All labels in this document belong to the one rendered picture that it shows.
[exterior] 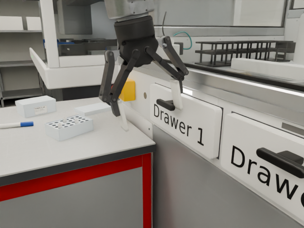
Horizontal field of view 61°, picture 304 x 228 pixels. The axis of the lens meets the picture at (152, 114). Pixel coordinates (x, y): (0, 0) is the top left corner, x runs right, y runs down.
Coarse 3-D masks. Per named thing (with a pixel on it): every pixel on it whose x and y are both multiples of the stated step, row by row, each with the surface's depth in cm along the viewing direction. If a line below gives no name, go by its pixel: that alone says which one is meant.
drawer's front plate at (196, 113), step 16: (160, 96) 69; (160, 112) 71; (176, 112) 63; (192, 112) 57; (208, 112) 52; (176, 128) 64; (192, 128) 58; (208, 128) 52; (192, 144) 58; (208, 144) 53
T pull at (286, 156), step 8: (256, 152) 37; (264, 152) 36; (272, 152) 35; (280, 152) 36; (288, 152) 36; (272, 160) 35; (280, 160) 34; (288, 160) 33; (296, 160) 34; (280, 168) 34; (288, 168) 33; (296, 168) 32; (296, 176) 32
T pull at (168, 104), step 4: (160, 100) 62; (164, 100) 62; (168, 100) 62; (172, 100) 62; (160, 104) 62; (164, 104) 60; (168, 104) 59; (172, 104) 59; (168, 108) 59; (172, 108) 58
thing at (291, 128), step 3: (282, 123) 39; (285, 123) 38; (282, 126) 39; (285, 126) 38; (288, 126) 38; (291, 126) 37; (294, 126) 37; (288, 129) 38; (291, 129) 37; (294, 129) 37; (297, 129) 37; (300, 129) 36; (303, 129) 36; (294, 132) 37; (297, 132) 37; (300, 132) 36; (303, 132) 36; (303, 135) 36
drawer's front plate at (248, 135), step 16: (224, 128) 48; (240, 128) 44; (256, 128) 41; (272, 128) 40; (224, 144) 49; (240, 144) 45; (256, 144) 42; (272, 144) 39; (288, 144) 36; (224, 160) 49; (240, 160) 45; (256, 160) 42; (240, 176) 46; (256, 176) 42; (272, 176) 40; (288, 176) 37; (272, 192) 40; (288, 208) 38
